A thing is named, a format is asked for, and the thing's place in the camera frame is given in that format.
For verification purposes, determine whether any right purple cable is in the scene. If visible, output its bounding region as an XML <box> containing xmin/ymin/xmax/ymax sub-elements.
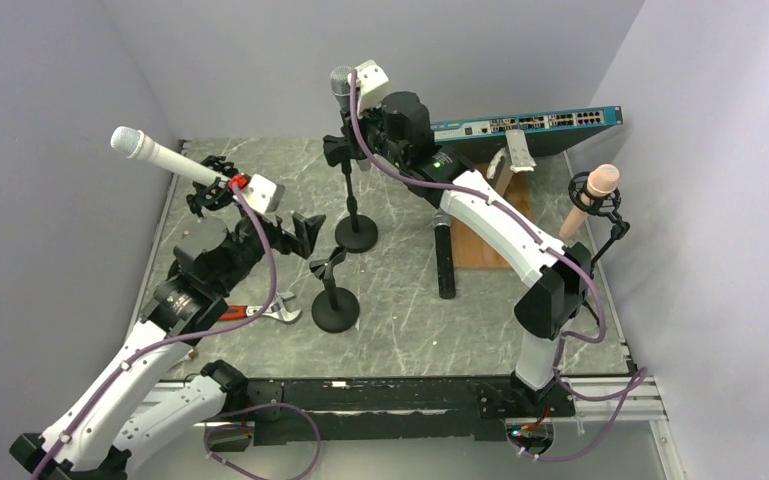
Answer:
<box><xmin>347</xmin><ymin>69</ymin><xmax>650</xmax><ymax>465</ymax></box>

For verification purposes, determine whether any blue network switch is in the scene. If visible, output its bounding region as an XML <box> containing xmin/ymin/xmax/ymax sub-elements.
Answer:
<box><xmin>431</xmin><ymin>106</ymin><xmax>624</xmax><ymax>164</ymax></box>

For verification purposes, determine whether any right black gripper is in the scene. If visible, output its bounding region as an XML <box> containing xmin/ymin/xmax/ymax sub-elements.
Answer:
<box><xmin>341</xmin><ymin>92</ymin><xmax>409</xmax><ymax>170</ymax></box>

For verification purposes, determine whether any white microphone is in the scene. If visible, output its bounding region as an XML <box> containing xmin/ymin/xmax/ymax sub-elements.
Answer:
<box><xmin>110</xmin><ymin>126</ymin><xmax>230</xmax><ymax>186</ymax></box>

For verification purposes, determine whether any wooden board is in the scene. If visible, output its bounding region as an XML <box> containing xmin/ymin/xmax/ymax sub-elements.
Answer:
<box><xmin>450</xmin><ymin>172</ymin><xmax>535</xmax><ymax>270</ymax></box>

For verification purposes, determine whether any left shock mount stand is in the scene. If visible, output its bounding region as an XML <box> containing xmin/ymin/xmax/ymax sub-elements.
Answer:
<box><xmin>186</xmin><ymin>155</ymin><xmax>250</xmax><ymax>219</ymax></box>

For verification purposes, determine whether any silver grey microphone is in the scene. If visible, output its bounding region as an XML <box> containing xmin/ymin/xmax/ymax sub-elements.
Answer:
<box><xmin>329</xmin><ymin>64</ymin><xmax>373</xmax><ymax>174</ymax></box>

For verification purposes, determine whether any metal bracket with tube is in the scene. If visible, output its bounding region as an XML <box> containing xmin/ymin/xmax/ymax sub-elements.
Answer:
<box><xmin>486</xmin><ymin>129</ymin><xmax>536</xmax><ymax>196</ymax></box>

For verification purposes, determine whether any red handled adjustable wrench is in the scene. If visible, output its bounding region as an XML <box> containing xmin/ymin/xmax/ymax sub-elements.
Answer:
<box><xmin>219</xmin><ymin>292</ymin><xmax>302</xmax><ymax>324</ymax></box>

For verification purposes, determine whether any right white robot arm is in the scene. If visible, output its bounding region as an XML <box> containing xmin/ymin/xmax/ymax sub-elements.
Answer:
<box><xmin>335</xmin><ymin>88</ymin><xmax>596</xmax><ymax>415</ymax></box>

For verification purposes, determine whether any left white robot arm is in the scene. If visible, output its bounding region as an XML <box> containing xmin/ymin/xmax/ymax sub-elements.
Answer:
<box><xmin>9</xmin><ymin>214</ymin><xmax>326</xmax><ymax>479</ymax></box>

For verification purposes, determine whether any pink microphone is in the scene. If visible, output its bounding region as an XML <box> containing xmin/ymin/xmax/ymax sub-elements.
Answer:
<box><xmin>559</xmin><ymin>164</ymin><xmax>621</xmax><ymax>240</ymax></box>

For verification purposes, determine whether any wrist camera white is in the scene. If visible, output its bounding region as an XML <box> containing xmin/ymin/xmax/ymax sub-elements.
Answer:
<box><xmin>356</xmin><ymin>59</ymin><xmax>390</xmax><ymax>114</ymax></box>
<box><xmin>228</xmin><ymin>174</ymin><xmax>285</xmax><ymax>215</ymax></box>

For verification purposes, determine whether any black mic stand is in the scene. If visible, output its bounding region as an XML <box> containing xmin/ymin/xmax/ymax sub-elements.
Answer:
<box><xmin>323</xmin><ymin>135</ymin><xmax>378</xmax><ymax>253</ymax></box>
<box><xmin>309</xmin><ymin>246</ymin><xmax>360</xmax><ymax>334</ymax></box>

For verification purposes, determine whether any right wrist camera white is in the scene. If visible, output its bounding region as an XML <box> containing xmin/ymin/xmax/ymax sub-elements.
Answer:
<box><xmin>356</xmin><ymin>59</ymin><xmax>390</xmax><ymax>114</ymax></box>

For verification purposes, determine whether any purple cable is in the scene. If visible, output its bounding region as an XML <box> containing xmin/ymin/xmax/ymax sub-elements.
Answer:
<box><xmin>29</xmin><ymin>185</ymin><xmax>279</xmax><ymax>480</ymax></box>
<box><xmin>347</xmin><ymin>69</ymin><xmax>650</xmax><ymax>465</ymax></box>

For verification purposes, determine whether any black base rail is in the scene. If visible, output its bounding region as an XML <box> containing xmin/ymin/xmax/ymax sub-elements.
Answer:
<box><xmin>214</xmin><ymin>375</ymin><xmax>576</xmax><ymax>446</ymax></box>

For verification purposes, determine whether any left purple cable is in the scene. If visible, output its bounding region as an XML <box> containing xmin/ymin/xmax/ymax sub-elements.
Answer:
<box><xmin>29</xmin><ymin>185</ymin><xmax>279</xmax><ymax>480</ymax></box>

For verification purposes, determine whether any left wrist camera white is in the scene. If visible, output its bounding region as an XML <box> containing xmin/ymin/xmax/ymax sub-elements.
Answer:
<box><xmin>228</xmin><ymin>174</ymin><xmax>285</xmax><ymax>215</ymax></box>

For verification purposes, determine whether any right shock mount tripod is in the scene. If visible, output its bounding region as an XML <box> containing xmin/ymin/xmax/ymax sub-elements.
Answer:
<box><xmin>568</xmin><ymin>171</ymin><xmax>630</xmax><ymax>271</ymax></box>

